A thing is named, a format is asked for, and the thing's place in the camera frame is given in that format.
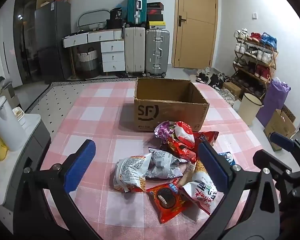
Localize brown printed carton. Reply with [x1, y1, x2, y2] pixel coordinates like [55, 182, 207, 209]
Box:
[264, 109, 297, 152]

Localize red sneakers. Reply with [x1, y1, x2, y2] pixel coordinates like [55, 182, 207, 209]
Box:
[247, 32, 262, 42]

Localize cream dotted carpet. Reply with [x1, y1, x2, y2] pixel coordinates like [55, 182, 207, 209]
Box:
[25, 77, 138, 135]

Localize oval mirror frame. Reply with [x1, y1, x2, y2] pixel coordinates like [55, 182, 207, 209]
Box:
[77, 9, 111, 32]

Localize white sneakers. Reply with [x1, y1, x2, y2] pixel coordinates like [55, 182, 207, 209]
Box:
[234, 28, 248, 39]

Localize small cardboard box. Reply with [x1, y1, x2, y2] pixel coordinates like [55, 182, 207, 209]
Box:
[222, 81, 243, 99]

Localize red cookie packet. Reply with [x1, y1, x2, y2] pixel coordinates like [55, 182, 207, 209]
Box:
[146, 182, 194, 224]

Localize grey doormat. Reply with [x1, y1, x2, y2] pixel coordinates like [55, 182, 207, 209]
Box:
[183, 67, 210, 77]

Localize teal suitcase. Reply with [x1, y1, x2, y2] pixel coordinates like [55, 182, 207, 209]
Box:
[127, 0, 148, 27]

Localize cream trash bin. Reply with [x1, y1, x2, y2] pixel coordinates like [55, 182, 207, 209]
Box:
[237, 93, 263, 127]

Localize white and red noodle packet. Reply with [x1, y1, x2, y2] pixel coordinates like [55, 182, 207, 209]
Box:
[181, 160, 218, 215]

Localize white kettle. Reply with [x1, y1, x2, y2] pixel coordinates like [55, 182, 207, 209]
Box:
[0, 95, 28, 152]

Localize yellow and black shoe box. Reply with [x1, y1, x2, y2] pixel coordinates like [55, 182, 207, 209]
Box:
[149, 21, 167, 30]

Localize wooden door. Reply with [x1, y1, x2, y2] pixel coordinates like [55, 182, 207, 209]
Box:
[172, 0, 219, 68]

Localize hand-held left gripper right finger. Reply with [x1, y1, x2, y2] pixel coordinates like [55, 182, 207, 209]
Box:
[198, 142, 280, 240]

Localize grey fridge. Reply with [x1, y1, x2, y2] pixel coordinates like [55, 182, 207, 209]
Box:
[34, 1, 72, 80]

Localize clear biscuit pack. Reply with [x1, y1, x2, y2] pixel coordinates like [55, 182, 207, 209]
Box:
[177, 162, 197, 187]

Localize grey and purple snack packet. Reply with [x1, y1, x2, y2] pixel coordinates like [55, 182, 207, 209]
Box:
[146, 148, 188, 179]

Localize white and orange noodle packet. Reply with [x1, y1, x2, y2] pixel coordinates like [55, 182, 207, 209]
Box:
[114, 154, 153, 193]

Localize red shiny snack packet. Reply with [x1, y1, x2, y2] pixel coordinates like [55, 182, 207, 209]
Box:
[167, 136, 198, 163]

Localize red and white snack packet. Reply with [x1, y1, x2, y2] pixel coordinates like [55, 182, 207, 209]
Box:
[174, 121, 194, 143]

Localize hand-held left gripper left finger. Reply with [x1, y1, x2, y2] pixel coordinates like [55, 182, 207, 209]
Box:
[13, 139, 103, 240]

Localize dark glass door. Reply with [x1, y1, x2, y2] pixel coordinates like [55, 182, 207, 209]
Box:
[13, 0, 40, 87]

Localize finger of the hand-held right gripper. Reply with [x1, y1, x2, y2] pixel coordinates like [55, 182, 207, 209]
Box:
[252, 149, 294, 180]
[269, 131, 300, 155]

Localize grey side cabinet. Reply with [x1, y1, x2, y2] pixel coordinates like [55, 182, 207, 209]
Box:
[0, 114, 52, 230]

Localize pink checked tablecloth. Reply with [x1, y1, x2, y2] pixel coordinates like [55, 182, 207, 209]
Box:
[39, 80, 263, 240]

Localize pile of assorted shoes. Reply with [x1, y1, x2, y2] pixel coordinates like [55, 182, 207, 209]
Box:
[196, 66, 237, 105]

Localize silver suitcase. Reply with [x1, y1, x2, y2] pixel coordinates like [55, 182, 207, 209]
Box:
[145, 29, 170, 77]

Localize red biscuit packet blue print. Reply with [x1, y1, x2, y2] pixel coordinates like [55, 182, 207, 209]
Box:
[194, 131, 236, 167]

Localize white desk with drawers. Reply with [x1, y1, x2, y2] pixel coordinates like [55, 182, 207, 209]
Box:
[62, 29, 127, 75]

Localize takeaway food container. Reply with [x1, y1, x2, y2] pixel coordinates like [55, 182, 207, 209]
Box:
[12, 106, 25, 120]

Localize purple bag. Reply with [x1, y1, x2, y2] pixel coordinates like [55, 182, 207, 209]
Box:
[256, 78, 290, 127]

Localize wooden shoe rack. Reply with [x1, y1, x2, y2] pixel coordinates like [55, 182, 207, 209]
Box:
[231, 29, 278, 98]

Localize brown cardboard box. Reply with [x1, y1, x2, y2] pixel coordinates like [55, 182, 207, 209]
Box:
[134, 77, 210, 132]

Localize beige suitcase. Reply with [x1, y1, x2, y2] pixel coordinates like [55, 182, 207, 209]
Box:
[124, 26, 146, 77]

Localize blue sneakers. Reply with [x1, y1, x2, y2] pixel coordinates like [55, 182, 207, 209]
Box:
[261, 32, 277, 48]

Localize striped laundry basket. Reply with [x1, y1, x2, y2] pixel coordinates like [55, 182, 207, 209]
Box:
[76, 47, 98, 79]

